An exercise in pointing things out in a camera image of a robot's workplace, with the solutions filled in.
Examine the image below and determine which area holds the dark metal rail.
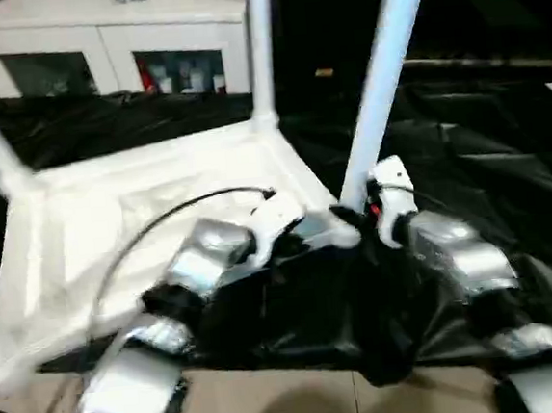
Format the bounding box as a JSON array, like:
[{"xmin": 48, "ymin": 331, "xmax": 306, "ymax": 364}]
[{"xmin": 403, "ymin": 45, "xmax": 552, "ymax": 84}]

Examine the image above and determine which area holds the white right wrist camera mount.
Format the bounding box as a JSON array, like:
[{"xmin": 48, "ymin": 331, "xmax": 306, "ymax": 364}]
[{"xmin": 362, "ymin": 153, "xmax": 425, "ymax": 253}]

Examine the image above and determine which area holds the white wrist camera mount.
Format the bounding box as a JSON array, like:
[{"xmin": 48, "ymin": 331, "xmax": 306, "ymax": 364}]
[
  {"xmin": 244, "ymin": 192, "xmax": 312, "ymax": 269},
  {"xmin": 362, "ymin": 153, "xmax": 425, "ymax": 253}
]

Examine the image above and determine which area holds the red package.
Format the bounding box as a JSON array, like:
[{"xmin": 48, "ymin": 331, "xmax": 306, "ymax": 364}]
[{"xmin": 140, "ymin": 62, "xmax": 158, "ymax": 92}]

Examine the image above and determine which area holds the black work mat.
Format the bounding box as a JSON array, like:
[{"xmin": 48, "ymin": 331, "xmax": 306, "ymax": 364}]
[{"xmin": 0, "ymin": 46, "xmax": 552, "ymax": 413}]

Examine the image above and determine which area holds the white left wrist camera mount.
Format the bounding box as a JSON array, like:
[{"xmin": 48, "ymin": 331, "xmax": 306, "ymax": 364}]
[{"xmin": 244, "ymin": 192, "xmax": 312, "ymax": 269}]

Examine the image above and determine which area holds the white glass-door cabinet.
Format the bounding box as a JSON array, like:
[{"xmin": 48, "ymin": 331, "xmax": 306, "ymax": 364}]
[{"xmin": 0, "ymin": 0, "xmax": 255, "ymax": 116}]

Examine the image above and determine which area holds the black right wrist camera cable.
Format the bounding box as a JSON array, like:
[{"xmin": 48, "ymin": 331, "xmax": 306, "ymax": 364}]
[{"xmin": 375, "ymin": 177, "xmax": 419, "ymax": 198}]

